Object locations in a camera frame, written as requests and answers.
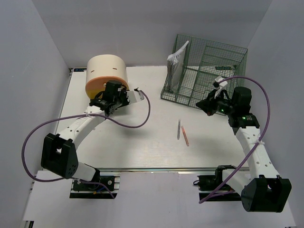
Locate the orange highlighter pen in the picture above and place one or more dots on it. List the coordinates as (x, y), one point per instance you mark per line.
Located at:
(185, 136)

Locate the cream round drawer box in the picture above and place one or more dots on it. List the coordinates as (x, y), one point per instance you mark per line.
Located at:
(100, 70)

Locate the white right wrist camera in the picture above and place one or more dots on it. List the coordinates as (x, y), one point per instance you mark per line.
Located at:
(220, 84)

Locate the green wire mesh organizer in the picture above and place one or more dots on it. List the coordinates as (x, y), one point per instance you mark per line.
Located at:
(204, 61)

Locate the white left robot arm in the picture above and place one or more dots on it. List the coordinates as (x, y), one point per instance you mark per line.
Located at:
(59, 151)

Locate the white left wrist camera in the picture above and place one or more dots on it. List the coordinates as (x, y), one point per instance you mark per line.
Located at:
(134, 96)

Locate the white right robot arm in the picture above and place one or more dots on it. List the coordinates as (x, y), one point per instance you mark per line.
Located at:
(265, 190)

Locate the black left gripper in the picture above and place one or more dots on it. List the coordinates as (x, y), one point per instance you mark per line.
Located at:
(123, 92)

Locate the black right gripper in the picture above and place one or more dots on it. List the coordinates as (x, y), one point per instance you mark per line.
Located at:
(208, 105)

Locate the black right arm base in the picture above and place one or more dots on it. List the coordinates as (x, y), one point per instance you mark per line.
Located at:
(207, 183)

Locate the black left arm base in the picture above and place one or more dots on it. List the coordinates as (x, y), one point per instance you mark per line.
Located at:
(108, 188)

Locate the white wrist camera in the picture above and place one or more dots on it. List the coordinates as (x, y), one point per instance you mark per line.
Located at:
(134, 96)
(220, 84)

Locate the grey white manual booklet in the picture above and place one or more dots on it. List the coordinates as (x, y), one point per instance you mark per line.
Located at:
(175, 63)

